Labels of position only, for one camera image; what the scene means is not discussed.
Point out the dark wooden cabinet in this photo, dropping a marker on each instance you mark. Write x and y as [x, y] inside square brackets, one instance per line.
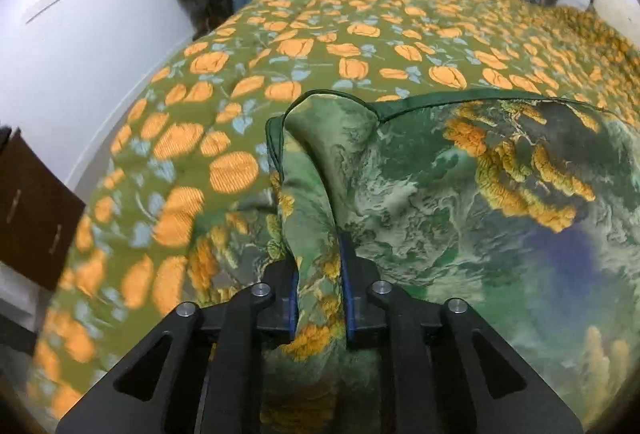
[35, 214]

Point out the white wall plate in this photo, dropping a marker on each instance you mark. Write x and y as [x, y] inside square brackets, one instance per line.
[47, 7]

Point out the green orange floral quilt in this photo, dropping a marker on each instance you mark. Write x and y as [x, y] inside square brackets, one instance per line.
[210, 114]

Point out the cream padded headboard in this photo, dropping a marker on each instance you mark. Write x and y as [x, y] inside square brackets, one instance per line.
[619, 6]

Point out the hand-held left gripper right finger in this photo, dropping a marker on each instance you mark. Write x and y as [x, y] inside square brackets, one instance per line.
[352, 294]

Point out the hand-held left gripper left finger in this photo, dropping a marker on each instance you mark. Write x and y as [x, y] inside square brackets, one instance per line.
[287, 299]

